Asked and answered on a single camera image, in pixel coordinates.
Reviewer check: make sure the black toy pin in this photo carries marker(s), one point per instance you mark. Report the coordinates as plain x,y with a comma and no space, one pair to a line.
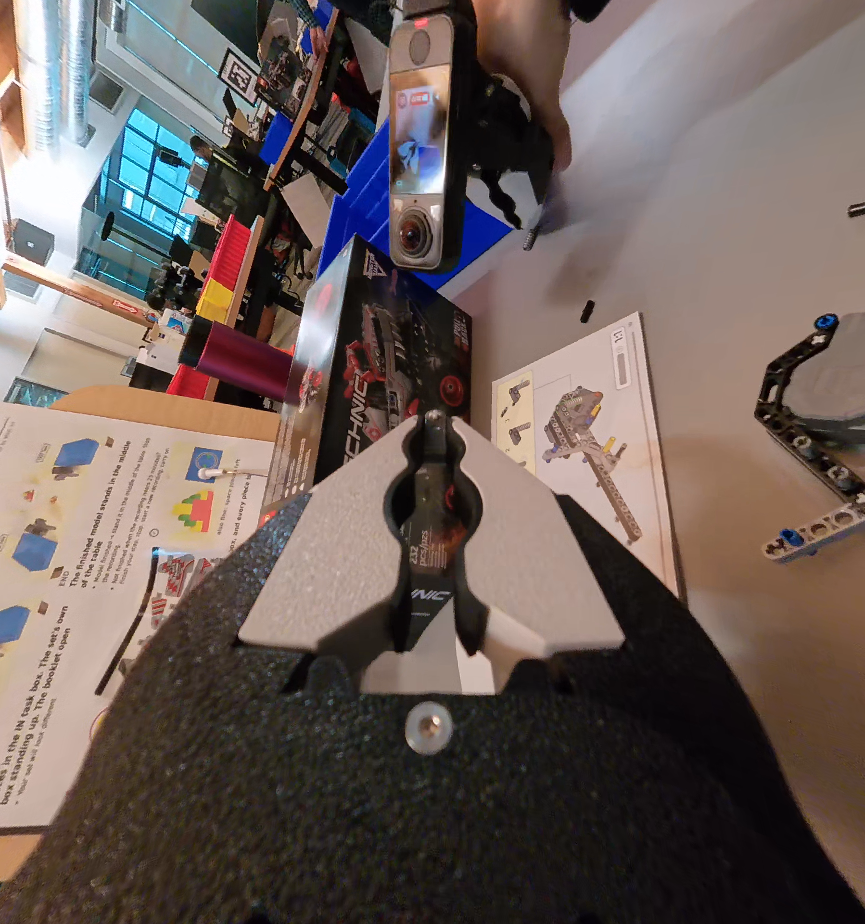
436,433

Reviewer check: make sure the small black toy connector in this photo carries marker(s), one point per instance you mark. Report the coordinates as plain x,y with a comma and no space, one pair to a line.
588,311

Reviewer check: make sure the toy instruction booklet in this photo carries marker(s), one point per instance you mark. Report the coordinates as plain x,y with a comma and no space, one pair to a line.
584,447

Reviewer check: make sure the white peg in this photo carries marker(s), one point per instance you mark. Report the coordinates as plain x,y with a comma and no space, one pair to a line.
230,473

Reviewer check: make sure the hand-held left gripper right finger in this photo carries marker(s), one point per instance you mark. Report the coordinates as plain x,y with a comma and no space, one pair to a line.
548,577

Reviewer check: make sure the purple tumbler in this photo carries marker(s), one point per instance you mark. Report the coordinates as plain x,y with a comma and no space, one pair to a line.
245,361

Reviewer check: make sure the grey desk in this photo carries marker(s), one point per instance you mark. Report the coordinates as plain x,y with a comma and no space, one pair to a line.
728,180

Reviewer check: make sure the yellow storage bin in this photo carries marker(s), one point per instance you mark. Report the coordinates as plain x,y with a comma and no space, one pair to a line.
216,297

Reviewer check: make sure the black and white marker sign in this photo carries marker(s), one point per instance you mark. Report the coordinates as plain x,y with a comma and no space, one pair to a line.
239,76

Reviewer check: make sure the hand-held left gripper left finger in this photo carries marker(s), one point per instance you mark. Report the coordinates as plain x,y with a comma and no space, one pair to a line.
317,577

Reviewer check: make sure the black toy set box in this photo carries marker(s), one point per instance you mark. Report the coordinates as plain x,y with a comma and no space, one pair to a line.
382,339

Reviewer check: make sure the black speaker box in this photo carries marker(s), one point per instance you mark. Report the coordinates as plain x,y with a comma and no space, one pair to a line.
32,242

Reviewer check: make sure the printed instruction sheet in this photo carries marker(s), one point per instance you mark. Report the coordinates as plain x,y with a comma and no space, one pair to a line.
79,577

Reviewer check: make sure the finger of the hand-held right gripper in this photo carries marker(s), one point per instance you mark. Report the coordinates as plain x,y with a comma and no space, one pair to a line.
494,198

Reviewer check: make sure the small toy set box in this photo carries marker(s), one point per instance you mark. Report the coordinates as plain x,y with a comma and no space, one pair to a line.
284,65

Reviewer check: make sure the person's right hand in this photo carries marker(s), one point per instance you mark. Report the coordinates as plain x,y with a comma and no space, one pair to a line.
519,36

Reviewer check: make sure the silver ventilation duct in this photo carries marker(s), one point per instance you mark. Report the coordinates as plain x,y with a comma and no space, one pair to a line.
61,65

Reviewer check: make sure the metal spring shock absorber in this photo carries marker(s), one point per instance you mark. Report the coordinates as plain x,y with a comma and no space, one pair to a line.
531,237

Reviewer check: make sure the small blue storage bin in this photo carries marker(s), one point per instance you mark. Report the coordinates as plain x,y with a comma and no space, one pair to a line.
279,141

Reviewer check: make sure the red storage bin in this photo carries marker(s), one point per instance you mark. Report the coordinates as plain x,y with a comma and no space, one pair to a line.
234,245

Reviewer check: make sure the grey toy brick model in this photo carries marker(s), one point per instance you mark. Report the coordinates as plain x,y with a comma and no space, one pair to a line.
836,390

